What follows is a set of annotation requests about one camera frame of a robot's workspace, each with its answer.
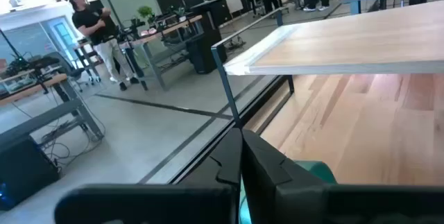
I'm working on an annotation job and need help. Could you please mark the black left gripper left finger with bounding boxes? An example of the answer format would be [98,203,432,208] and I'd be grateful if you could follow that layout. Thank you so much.
[178,128,244,197]

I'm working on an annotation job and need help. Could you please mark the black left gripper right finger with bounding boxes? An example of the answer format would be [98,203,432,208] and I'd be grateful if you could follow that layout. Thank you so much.
[241,128,327,224]

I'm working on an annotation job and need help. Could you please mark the green slide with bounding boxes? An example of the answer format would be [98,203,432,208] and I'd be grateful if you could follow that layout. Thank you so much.
[238,160,338,224]

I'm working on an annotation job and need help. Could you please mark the wooden shelf black metal frame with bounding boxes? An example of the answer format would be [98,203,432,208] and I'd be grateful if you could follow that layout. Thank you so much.
[210,0,444,130]

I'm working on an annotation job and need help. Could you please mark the tall black equipment case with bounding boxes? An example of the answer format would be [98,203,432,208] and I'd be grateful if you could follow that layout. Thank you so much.
[185,0,229,75]

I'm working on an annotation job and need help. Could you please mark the wooden top grey work table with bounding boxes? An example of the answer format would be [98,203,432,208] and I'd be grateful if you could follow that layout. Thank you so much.
[72,14,205,92]
[0,73,105,141]

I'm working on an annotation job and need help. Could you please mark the potted green plant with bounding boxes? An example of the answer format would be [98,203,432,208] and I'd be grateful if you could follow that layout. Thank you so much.
[137,5,156,24]

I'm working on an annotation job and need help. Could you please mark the grey office chair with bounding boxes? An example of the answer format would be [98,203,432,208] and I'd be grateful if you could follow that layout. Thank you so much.
[44,51,102,92]

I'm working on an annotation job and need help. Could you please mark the black computer tower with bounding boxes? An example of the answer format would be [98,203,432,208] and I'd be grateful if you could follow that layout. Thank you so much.
[0,136,60,212]

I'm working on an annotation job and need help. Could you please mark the black aluminium table frame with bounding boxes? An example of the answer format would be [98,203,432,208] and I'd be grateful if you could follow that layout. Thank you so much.
[137,74,296,185]

